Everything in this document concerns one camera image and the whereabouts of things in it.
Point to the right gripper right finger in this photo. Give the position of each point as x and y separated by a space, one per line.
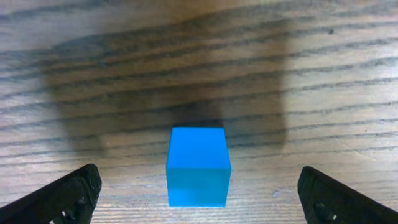
329 199

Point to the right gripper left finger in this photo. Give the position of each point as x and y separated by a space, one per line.
68 199

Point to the blue cube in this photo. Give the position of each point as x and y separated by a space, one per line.
199 168

